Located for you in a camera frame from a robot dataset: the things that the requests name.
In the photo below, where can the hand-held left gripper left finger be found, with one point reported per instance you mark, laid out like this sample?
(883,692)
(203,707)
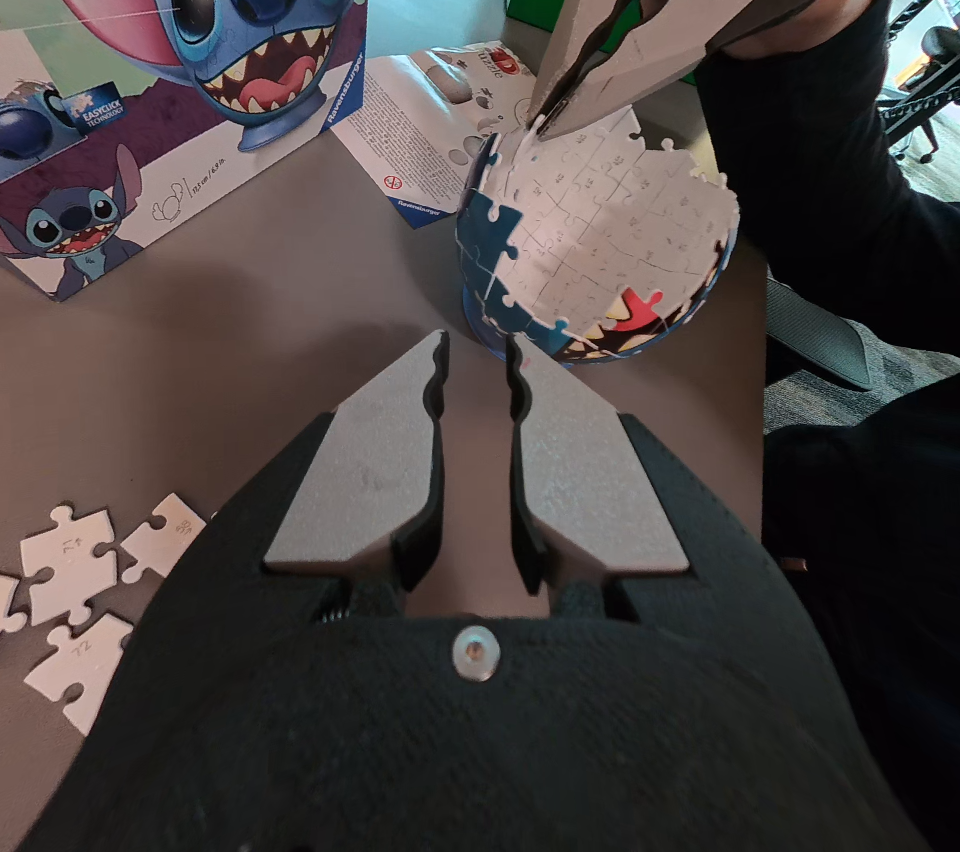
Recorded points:
(352,492)

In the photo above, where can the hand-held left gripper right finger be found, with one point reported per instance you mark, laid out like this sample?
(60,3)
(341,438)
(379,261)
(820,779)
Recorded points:
(592,492)

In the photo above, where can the partly built puzzle ball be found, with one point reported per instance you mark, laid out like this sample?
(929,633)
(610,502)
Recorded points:
(600,215)

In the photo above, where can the puzzle pieces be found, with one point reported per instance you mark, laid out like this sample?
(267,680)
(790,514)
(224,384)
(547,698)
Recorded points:
(67,567)

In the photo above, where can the person's right forearm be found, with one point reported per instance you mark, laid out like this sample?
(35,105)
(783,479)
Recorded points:
(825,155)

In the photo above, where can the colourful cardboard puzzle box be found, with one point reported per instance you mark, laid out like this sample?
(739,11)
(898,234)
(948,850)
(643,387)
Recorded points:
(225,5)

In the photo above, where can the person's right hand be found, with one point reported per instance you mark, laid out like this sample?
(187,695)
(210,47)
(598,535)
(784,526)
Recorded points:
(832,12)

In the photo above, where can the group of black office chairs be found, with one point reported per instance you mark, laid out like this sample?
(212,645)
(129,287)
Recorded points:
(937,57)

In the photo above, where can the white paper leaflet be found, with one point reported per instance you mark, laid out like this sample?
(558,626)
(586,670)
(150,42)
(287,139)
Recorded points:
(405,132)

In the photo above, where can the grey mesh office chair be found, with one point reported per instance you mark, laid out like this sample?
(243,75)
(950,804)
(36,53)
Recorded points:
(817,335)

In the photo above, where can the person's dark clothing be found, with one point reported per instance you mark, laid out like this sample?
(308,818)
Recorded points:
(885,567)

